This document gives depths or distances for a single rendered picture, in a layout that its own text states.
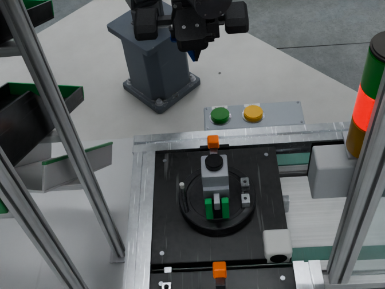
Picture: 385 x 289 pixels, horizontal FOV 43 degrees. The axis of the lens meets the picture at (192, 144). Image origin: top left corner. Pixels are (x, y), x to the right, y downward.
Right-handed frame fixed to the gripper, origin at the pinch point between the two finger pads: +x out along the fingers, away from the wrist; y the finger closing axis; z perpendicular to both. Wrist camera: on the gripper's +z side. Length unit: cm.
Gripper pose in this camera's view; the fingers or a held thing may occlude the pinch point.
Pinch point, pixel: (193, 45)
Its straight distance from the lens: 87.1
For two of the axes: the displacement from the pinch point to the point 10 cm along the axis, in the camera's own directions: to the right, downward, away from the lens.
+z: 0.1, 7.8, -6.3
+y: 10.0, -0.6, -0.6
